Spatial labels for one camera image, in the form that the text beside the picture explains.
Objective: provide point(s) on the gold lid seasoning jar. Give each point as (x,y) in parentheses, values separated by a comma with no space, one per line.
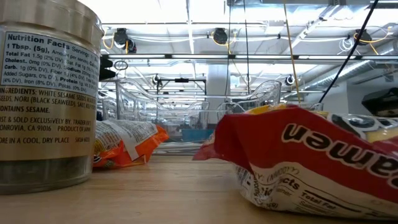
(46,93)

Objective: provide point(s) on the orange white ramen packet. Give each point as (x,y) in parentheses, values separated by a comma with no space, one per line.
(146,143)

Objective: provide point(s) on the red ramen packet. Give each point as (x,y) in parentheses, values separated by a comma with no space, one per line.
(280,149)

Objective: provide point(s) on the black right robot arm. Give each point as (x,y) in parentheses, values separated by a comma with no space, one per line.
(382,102)

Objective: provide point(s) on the clear plastic bin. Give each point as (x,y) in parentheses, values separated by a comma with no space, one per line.
(109,109)
(267,93)
(314,105)

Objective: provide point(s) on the black background frame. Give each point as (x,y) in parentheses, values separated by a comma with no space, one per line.
(182,80)

